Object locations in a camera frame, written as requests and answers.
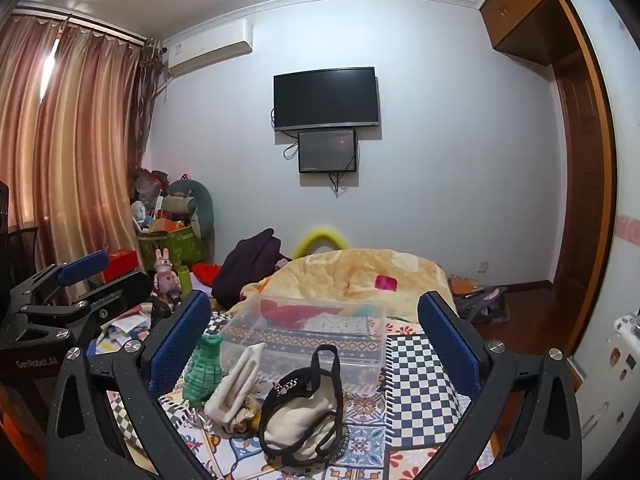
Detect colourful patchwork bedsheet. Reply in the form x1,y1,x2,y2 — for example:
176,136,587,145
105,305,501,480

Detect black wall television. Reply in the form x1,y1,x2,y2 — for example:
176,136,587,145
273,66,382,132

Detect yellow ring pillow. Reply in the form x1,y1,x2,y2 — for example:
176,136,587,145
292,227,354,261

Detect wooden overhead cabinet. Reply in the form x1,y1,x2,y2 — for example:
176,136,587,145
478,0,587,67

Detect white cabinet with stickers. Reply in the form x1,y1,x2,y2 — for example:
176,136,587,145
570,310,640,467

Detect yellow fleece blanket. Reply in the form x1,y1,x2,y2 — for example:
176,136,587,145
240,248,456,322

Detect dark purple clothing pile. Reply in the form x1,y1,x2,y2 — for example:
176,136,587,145
212,228,293,311

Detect cream plush cloth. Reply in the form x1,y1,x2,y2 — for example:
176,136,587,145
204,344,269,432

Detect red garment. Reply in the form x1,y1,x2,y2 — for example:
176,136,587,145
259,299,322,330

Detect white air conditioner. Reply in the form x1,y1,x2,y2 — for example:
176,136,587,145
166,18,254,74

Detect cream bag with black handles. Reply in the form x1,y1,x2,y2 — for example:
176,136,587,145
258,345,351,467

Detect brown patterned curtain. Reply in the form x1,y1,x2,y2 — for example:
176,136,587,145
130,39,167,181

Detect striped pink curtain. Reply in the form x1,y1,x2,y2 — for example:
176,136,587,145
0,7,151,273

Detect green cardboard box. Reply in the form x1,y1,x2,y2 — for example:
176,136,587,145
137,226,204,277

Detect red box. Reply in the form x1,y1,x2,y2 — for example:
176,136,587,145
102,249,139,284

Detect black monitor cable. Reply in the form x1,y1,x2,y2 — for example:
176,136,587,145
327,170,352,197

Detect scattered papers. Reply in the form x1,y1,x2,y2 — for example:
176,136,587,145
97,302,162,357

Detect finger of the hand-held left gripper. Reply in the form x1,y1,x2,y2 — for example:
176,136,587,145
19,271,153,347
9,251,110,307

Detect red cloth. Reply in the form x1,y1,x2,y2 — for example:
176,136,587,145
192,262,224,287

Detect clear plastic storage box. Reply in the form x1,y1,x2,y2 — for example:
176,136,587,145
218,292,389,394

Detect pink rabbit toy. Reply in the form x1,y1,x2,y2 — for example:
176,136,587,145
153,248,181,294

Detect plastic bag bundle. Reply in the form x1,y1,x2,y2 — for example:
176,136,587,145
132,167,171,211

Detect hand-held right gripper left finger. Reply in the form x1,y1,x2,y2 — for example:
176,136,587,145
46,290,221,480

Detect grey green plush pillow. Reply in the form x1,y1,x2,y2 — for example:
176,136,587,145
166,177,216,242

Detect wooden door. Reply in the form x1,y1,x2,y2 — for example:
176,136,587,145
549,0,619,357

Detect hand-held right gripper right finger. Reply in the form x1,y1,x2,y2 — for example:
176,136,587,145
417,290,584,480

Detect blue white checkered cloth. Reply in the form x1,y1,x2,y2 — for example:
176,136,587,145
384,332,474,449

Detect grey backpack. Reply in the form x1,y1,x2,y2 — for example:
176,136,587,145
449,280,509,324

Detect green knitted pouch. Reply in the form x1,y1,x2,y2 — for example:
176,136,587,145
182,334,224,404

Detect small black wall monitor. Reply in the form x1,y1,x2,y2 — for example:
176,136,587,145
298,129,358,174

